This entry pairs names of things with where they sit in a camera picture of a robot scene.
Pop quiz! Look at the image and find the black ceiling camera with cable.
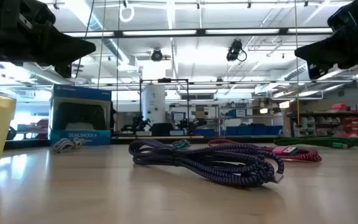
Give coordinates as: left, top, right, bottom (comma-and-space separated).
226, 38, 248, 62

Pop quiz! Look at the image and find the yellow hanging strap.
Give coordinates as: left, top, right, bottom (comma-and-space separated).
293, 0, 301, 128

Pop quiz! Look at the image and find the black background rig frame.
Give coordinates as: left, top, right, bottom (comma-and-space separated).
139, 78, 190, 132

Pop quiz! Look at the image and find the black left wrist camera bracket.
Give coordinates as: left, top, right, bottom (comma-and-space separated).
53, 62, 73, 78

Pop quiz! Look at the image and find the white cable loop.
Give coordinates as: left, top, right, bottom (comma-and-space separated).
119, 4, 135, 24

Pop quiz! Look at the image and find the purple braided USB-C cable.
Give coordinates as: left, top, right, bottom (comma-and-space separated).
128, 139, 285, 189

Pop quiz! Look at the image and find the black chair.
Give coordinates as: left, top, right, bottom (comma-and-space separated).
150, 122, 175, 137

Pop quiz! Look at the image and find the pink braided USB-C cable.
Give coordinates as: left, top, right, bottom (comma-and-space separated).
259, 145, 323, 163

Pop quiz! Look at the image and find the teal braided USB-C cable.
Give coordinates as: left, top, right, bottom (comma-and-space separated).
172, 139, 191, 149

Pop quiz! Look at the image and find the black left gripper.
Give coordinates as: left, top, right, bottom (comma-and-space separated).
0, 0, 96, 67

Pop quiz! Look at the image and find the person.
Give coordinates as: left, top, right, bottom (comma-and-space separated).
109, 101, 118, 132

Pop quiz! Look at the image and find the white cylindrical column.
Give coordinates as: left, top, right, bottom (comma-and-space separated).
141, 85, 167, 131

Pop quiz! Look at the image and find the black table edge rail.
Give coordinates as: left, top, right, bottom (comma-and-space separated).
4, 136, 358, 149

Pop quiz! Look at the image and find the red braided USB-C cable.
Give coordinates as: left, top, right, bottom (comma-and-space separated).
208, 138, 239, 147

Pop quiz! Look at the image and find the thin grey hanging cord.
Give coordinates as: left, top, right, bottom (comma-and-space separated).
96, 0, 107, 90
115, 0, 121, 131

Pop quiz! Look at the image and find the white blue striped USB-C cable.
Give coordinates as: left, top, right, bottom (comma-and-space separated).
51, 138, 85, 154

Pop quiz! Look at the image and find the metal shelf unit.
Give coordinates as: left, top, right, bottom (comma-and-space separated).
217, 99, 284, 138

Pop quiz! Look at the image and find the blue DualShock 4 controller box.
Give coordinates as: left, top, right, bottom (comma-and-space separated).
48, 84, 112, 146

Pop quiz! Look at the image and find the black hanging cable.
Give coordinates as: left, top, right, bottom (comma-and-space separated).
73, 0, 96, 80

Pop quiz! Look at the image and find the black frame bar with lights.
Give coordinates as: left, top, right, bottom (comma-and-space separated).
63, 28, 334, 37

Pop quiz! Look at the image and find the black round ceiling camera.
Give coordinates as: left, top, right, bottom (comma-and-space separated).
150, 48, 165, 62

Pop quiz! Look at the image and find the dark shelf with red bins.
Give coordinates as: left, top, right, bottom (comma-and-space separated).
286, 110, 358, 139

